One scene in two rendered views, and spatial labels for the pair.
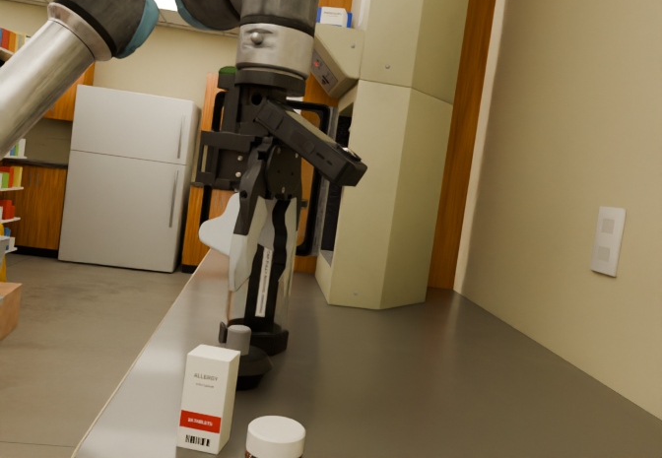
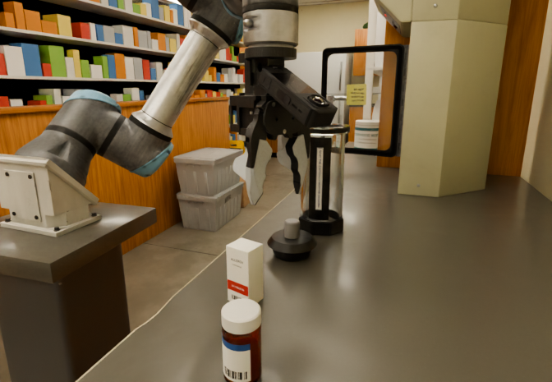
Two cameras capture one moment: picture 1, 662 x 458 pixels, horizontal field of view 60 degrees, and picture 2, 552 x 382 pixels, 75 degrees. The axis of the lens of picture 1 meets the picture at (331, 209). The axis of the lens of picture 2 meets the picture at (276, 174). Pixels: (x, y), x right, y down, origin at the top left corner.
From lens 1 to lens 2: 0.21 m
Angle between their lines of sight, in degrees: 29
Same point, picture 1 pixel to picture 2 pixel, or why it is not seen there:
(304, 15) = not seen: outside the picture
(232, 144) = (245, 103)
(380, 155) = (433, 79)
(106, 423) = (199, 279)
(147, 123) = (319, 71)
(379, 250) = (436, 153)
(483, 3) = not seen: outside the picture
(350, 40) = not seen: outside the picture
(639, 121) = not seen: outside the picture
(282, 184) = (282, 127)
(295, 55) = (276, 29)
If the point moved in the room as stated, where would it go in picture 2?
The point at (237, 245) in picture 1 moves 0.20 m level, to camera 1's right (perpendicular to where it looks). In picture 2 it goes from (249, 175) to (405, 194)
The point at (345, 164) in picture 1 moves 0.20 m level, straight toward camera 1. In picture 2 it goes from (310, 112) to (197, 128)
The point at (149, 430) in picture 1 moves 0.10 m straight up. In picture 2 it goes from (218, 287) to (216, 227)
